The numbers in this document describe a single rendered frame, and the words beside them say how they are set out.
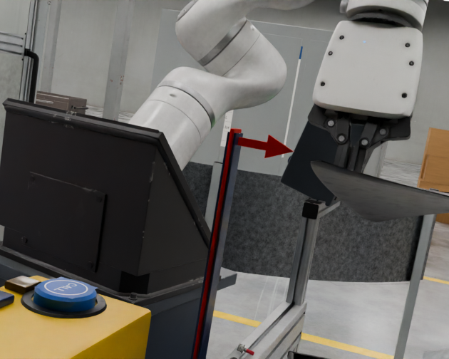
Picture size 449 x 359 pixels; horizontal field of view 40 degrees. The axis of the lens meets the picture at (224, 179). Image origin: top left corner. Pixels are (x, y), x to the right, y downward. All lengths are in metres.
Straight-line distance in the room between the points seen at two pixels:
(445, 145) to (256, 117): 2.98
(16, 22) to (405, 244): 1.83
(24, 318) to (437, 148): 8.38
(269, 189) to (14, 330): 2.04
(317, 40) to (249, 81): 5.62
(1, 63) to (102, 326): 2.17
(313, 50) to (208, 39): 5.60
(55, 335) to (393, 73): 0.42
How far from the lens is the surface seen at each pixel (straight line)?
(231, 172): 0.62
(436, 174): 8.71
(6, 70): 2.55
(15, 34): 2.58
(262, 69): 1.13
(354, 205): 0.70
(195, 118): 1.02
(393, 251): 2.71
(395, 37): 0.66
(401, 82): 0.64
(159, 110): 1.00
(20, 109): 0.95
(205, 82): 1.05
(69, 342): 0.37
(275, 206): 2.40
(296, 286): 1.18
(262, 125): 6.75
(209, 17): 1.11
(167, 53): 7.10
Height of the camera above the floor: 1.22
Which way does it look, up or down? 8 degrees down
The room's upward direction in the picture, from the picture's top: 9 degrees clockwise
